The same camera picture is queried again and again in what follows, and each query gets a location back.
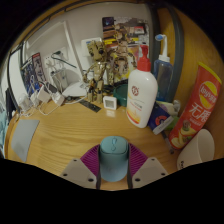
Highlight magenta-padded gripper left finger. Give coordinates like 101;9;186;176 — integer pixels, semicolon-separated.
59;143;102;190

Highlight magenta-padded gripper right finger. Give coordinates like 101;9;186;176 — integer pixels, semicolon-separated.
126;143;169;190

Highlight light blue computer mouse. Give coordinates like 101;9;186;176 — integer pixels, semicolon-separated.
98;135;130;183

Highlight grey mouse pad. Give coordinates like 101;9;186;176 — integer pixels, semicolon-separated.
10;119;40;163

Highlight blue tissue packet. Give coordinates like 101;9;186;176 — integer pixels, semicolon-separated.
147;101;174;135

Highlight white mug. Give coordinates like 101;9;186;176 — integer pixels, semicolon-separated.
176;128;215;171

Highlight small white square clock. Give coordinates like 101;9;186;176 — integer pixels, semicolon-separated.
102;95;118;110

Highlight white red-capped lotion bottle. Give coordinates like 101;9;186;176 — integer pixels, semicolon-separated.
125;44;159;129

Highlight dark green round tin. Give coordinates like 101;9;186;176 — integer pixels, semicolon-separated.
113;83;129;108

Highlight white desk lamp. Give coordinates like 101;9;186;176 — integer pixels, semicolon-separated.
23;20;90;98

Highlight red chips tube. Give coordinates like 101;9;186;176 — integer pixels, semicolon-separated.
168;61;223;150

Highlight white cube charger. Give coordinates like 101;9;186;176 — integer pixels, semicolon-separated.
35;87;52;104

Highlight clear plastic cup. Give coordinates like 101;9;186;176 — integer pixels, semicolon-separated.
18;94;33;111

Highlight blue spray bottle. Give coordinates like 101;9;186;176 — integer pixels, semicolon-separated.
153;33;174;103

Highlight teal cloth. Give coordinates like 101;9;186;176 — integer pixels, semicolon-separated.
0;106;9;158

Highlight brown tree figure toy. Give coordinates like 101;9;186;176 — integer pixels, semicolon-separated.
83;39;113;104

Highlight black bag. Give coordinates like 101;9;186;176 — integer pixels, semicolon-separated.
4;87;16;123

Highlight white wall socket plate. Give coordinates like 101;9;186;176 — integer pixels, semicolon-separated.
43;54;56;72
51;46;70;63

